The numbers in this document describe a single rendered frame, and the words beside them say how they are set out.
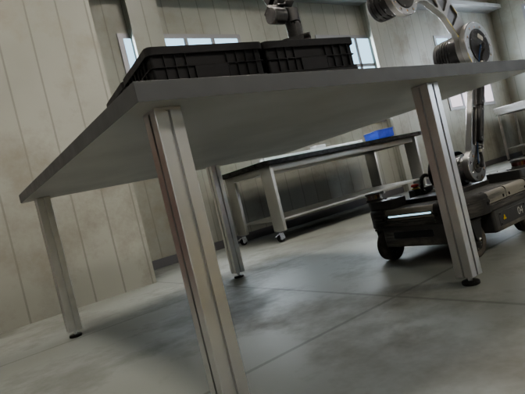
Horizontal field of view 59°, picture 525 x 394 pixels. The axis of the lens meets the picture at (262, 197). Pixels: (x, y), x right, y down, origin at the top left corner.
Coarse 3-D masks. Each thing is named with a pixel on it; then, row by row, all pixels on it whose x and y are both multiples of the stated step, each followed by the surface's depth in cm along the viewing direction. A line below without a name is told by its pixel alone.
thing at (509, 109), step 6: (516, 102) 724; (522, 102) 718; (498, 108) 748; (504, 108) 741; (510, 108) 734; (516, 108) 726; (522, 108) 720; (498, 114) 750; (504, 114) 761; (498, 120) 755; (516, 120) 784; (516, 126) 785; (504, 132) 754; (504, 138) 753; (504, 144) 755; (522, 144) 768; (522, 150) 786
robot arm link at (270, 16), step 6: (288, 0) 167; (270, 6) 164; (276, 6) 165; (282, 6) 167; (288, 6) 169; (270, 12) 162; (276, 12) 161; (282, 12) 162; (270, 18) 163; (276, 18) 161; (282, 18) 163; (276, 24) 165; (282, 24) 166
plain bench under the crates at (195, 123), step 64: (448, 64) 144; (512, 64) 167; (128, 128) 106; (192, 128) 126; (256, 128) 156; (320, 128) 205; (64, 192) 214; (192, 192) 94; (448, 192) 146; (64, 256) 213; (192, 256) 92; (64, 320) 213
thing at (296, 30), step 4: (296, 20) 166; (288, 24) 166; (292, 24) 165; (296, 24) 165; (300, 24) 166; (288, 28) 166; (292, 28) 166; (296, 28) 165; (300, 28) 166; (288, 32) 167; (292, 32) 166; (296, 32) 165; (300, 32) 166; (308, 32) 164; (288, 36) 168; (292, 36) 166; (296, 36) 165; (304, 36) 165; (308, 36) 165
